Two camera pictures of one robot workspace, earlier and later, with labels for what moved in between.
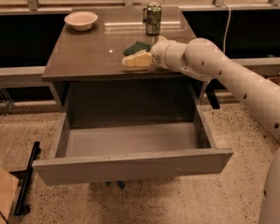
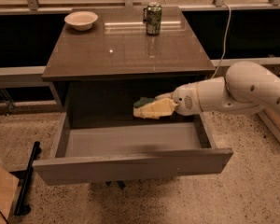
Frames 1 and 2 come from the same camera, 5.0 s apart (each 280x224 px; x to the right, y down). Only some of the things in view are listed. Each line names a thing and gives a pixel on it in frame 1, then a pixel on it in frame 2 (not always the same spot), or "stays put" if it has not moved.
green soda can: x=152 y=18 stays put
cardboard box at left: x=4 y=185 stays put
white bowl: x=81 y=21 stays put
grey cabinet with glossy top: x=84 y=69 stays put
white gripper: x=158 y=54 → x=185 y=101
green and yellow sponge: x=138 y=47 → x=143 y=101
